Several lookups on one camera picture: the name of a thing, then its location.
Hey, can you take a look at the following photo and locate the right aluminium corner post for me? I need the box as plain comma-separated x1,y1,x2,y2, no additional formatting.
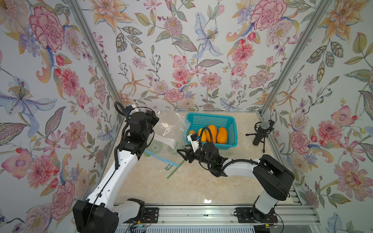
259,1,329,117

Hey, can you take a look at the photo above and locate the large orange mango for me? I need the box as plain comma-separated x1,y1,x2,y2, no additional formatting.
206,125,218,143

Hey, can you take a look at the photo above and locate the left aluminium corner post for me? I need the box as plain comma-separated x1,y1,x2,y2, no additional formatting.
67,1,121,112

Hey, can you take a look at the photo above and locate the teal plastic basket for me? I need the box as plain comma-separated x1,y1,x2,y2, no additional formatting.
183,113,239,150

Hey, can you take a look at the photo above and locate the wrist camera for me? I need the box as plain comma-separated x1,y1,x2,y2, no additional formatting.
125,104,140,116
187,133,200,152

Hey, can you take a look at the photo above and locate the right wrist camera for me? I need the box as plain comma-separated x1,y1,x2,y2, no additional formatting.
187,133,200,152

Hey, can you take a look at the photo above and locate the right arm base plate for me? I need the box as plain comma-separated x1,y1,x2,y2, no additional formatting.
234,207,278,224

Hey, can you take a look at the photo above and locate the small yellow mango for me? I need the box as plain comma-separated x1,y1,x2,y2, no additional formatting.
198,129,207,142

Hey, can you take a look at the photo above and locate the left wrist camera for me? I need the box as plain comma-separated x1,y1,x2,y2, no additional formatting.
125,104,140,116

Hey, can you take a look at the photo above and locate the aluminium rail front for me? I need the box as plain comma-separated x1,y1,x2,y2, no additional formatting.
71,205,321,227

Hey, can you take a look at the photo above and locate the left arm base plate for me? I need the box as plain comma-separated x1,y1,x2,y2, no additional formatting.
124,207,159,224

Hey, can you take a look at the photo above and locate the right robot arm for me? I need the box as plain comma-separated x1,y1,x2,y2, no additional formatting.
177,142,295,216

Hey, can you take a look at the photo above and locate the clear zip-top bag blue zipper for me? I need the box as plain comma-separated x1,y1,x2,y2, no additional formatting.
143,109,191,167

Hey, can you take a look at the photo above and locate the aluminium corner post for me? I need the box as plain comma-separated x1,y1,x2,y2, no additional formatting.
259,1,329,117
67,1,121,112

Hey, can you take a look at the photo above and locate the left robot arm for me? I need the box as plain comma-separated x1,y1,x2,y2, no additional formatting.
73,110,159,233

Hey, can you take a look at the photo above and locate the orange mango right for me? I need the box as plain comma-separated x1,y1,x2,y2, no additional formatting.
216,127,228,144

